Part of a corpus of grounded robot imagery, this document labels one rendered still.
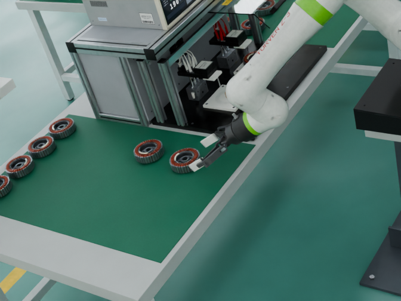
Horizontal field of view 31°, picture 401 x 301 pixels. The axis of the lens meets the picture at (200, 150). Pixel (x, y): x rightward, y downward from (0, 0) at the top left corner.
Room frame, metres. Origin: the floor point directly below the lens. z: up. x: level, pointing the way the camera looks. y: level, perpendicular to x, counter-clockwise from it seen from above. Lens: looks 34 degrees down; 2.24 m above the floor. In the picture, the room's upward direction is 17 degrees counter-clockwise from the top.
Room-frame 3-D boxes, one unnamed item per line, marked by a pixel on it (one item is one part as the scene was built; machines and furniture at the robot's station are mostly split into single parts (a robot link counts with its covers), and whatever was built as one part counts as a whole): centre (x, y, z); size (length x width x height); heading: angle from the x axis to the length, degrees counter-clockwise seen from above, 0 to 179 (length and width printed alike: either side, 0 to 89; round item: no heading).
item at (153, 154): (2.25, 0.18, 0.77); 0.11 x 0.11 x 0.04
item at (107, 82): (2.55, 0.27, 0.91); 0.28 x 0.03 x 0.32; 47
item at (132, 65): (2.69, -0.06, 0.92); 0.66 x 0.01 x 0.30; 137
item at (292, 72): (2.53, -0.24, 0.76); 0.64 x 0.47 x 0.02; 137
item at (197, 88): (2.53, -0.06, 0.80); 0.08 x 0.05 x 0.06; 137
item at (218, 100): (2.43, -0.17, 0.78); 0.15 x 0.15 x 0.01; 47
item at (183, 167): (2.12, 0.06, 0.77); 0.11 x 0.11 x 0.04
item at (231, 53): (2.71, -0.22, 0.80); 0.08 x 0.05 x 0.06; 137
